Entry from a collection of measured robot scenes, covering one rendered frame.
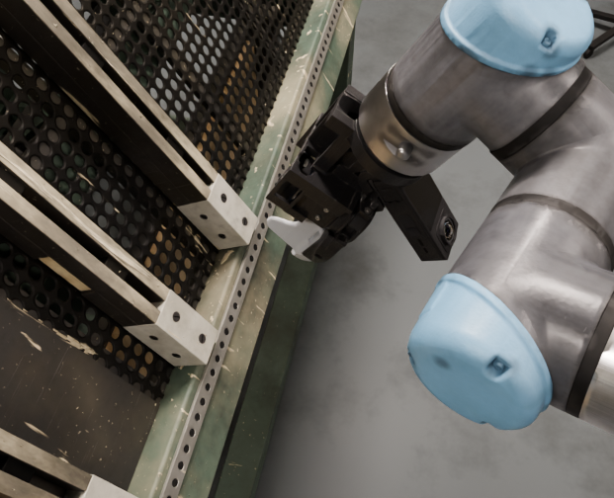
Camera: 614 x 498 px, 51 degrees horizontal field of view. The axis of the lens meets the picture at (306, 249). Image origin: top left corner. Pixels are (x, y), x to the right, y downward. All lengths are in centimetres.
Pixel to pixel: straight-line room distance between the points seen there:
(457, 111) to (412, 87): 3
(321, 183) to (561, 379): 26
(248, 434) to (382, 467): 41
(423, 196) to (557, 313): 24
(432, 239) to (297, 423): 146
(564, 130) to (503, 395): 16
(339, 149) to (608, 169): 20
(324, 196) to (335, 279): 168
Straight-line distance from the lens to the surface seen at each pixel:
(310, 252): 59
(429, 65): 41
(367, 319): 211
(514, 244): 35
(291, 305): 192
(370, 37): 310
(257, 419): 178
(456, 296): 33
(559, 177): 38
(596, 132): 41
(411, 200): 52
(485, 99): 40
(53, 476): 86
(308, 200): 53
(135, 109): 100
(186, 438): 103
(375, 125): 45
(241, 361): 114
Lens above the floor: 185
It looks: 55 degrees down
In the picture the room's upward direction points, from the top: straight up
